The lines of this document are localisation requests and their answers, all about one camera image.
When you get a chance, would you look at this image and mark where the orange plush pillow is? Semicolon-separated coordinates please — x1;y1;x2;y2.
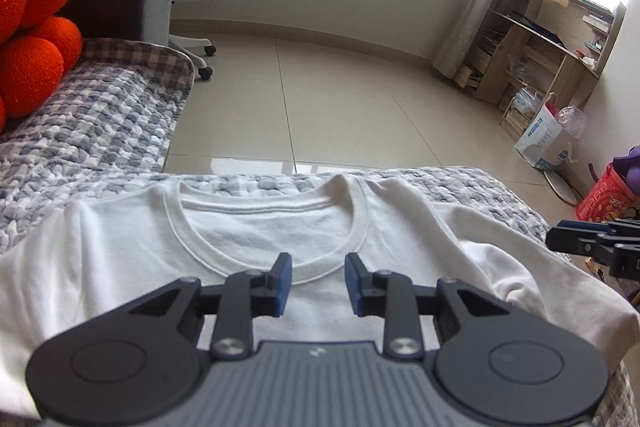
1;0;82;124

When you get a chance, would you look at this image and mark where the wooden shelf desk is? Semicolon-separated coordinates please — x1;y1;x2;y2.
454;0;626;140

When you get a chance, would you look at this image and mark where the grey sofa armrest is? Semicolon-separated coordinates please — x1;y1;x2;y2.
56;0;172;46

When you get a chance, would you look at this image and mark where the white paper shopping bag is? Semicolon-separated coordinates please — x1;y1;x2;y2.
515;104;578;171

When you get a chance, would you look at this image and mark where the purple plush toy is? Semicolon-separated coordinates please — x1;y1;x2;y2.
612;145;640;196

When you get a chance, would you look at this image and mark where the red basket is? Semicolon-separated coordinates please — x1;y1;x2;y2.
575;162;637;223

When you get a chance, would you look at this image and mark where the grey patterned quilt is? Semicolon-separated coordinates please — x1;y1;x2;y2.
0;37;640;427

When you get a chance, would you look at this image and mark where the white t-shirt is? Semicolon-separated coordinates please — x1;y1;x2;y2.
1;175;639;418

